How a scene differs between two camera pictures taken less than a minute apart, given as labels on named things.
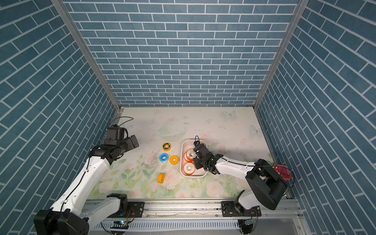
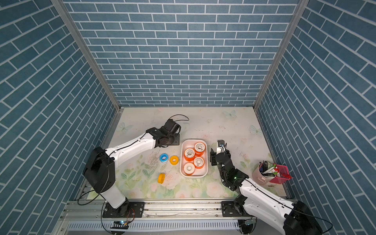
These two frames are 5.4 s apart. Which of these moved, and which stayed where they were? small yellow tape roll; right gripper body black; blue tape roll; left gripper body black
Moved: right gripper body black; left gripper body black
Stayed: small yellow tape roll; blue tape roll
